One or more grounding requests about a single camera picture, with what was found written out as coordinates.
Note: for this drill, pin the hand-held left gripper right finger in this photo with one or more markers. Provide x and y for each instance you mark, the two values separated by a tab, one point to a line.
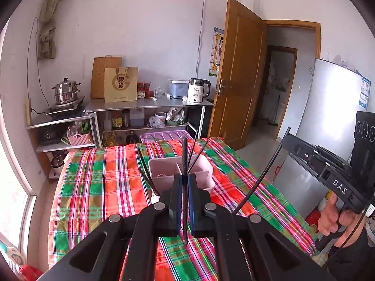
192	207

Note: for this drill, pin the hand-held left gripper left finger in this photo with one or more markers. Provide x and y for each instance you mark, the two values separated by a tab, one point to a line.
175	207

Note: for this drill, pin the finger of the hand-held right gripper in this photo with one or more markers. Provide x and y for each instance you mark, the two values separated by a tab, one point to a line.
331	156
301	155

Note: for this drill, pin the pink plastic utensil basket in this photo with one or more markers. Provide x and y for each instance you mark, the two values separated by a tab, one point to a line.
164	166

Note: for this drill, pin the person's right hand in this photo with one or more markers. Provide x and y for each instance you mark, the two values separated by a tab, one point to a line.
328	219

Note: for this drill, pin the red floor bag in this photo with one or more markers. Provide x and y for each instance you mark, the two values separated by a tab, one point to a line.
313	222

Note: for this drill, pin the silver refrigerator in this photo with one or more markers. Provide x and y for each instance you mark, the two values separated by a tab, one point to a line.
328	108

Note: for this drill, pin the purple plastic crate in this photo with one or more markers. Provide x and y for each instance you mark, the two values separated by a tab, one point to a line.
164	136

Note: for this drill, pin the refrigerator sticker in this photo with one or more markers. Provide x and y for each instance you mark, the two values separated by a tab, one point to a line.
364	92

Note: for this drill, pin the plaid tablecloth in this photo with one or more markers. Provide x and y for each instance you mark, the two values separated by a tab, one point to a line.
96	181

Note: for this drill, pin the green plastic basin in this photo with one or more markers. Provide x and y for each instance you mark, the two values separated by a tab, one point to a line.
175	122

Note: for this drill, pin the clear plastic bag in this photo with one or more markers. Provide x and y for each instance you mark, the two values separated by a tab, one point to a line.
152	122

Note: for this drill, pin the white jar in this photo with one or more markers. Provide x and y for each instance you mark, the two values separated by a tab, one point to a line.
160	120

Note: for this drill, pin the plastic jug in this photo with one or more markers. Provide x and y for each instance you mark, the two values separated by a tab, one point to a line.
137	118

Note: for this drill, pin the wooden door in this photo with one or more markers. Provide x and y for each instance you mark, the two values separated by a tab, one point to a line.
237	79

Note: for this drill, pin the dark oil bottle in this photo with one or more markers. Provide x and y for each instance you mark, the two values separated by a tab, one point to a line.
117	121

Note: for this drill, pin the metal kitchen shelf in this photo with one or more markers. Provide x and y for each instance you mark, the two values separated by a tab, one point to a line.
131	104

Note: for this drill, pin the white electric kettle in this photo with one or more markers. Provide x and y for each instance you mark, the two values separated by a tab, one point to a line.
197	92

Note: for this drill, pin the clear drinking glass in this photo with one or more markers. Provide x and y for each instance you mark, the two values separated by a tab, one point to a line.
158	92

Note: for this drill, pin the clear plastic storage box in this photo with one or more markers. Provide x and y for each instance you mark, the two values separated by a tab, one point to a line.
178	89

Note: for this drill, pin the pink storage basket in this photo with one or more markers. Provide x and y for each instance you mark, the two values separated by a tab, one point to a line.
79	139

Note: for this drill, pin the red lidded jar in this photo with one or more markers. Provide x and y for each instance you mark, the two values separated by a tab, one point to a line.
147	87
141	92

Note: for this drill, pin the rice cooker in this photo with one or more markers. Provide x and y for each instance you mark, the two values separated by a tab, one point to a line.
57	162

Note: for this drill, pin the brown paper gift bag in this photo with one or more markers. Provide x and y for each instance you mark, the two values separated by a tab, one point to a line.
121	87

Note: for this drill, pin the steel side shelf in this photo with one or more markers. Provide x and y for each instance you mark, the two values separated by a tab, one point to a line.
58	122

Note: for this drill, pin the black kitchen appliance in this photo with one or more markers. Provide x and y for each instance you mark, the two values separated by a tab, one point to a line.
48	136

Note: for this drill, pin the black induction cooker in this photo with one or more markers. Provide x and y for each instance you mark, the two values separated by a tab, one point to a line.
63	109

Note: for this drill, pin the wooden cutting board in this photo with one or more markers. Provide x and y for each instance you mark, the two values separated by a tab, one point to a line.
98	79

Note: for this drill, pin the steel steamer pot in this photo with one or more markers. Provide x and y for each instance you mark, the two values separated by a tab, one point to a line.
66	92

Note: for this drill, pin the red plastic bag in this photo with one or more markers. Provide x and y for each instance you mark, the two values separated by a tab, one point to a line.
27	273

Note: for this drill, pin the white green bottle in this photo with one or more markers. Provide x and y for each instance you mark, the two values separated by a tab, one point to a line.
13	256

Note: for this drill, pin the beige tied curtain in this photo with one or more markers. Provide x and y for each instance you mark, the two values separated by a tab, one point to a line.
47	35

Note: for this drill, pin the wooden door frame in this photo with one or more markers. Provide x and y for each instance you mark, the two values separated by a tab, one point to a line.
293	25

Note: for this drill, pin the wall poster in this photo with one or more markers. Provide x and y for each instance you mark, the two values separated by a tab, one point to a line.
216	52

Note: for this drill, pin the white window frame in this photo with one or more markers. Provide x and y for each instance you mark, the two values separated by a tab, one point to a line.
25	225

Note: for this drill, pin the beige wall power strip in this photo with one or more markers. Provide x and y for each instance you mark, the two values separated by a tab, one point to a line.
28	111

